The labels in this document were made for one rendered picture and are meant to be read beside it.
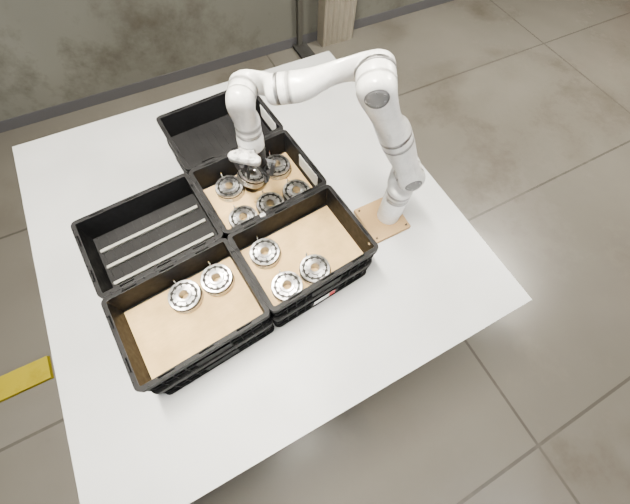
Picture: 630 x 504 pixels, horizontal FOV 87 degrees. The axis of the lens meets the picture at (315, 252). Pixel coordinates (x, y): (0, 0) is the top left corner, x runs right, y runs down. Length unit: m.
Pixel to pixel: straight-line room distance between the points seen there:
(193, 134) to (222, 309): 0.76
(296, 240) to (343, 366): 0.46
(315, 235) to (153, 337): 0.61
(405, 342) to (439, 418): 0.82
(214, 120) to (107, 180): 0.52
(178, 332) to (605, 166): 3.09
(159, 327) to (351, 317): 0.64
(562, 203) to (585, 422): 1.39
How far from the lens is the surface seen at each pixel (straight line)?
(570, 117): 3.55
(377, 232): 1.36
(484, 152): 2.89
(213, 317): 1.11
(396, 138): 0.93
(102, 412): 1.33
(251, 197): 1.28
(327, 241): 1.18
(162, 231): 1.29
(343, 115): 1.76
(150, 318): 1.18
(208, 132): 1.53
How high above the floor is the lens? 1.88
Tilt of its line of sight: 64 degrees down
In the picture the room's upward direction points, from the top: 5 degrees clockwise
